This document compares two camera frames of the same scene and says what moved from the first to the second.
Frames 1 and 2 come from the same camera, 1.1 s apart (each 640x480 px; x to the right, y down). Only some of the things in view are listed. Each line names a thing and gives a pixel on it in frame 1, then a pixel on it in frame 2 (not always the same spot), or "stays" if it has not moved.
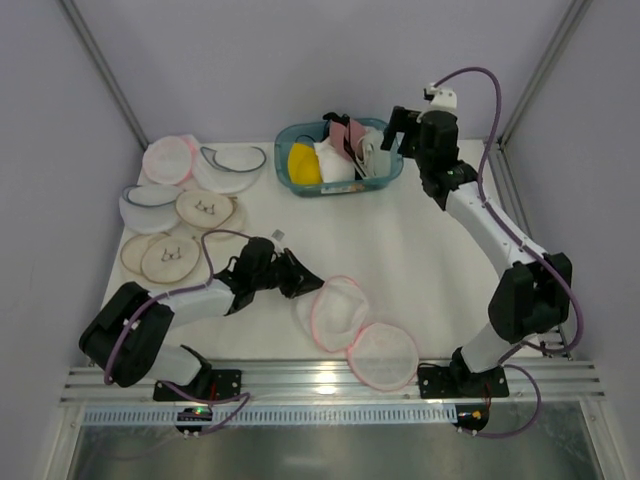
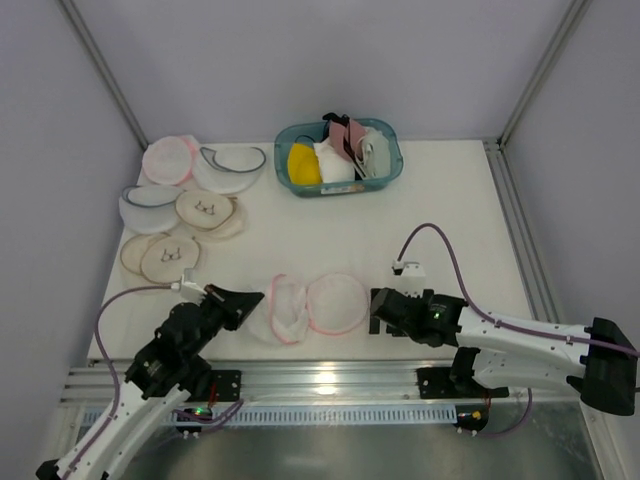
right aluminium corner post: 544,71 stays
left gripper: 284,273 to 220,310
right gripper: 407,132 to 400,311
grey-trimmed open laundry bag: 229,170 stays
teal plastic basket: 313,132 stays
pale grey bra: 375,162 stays
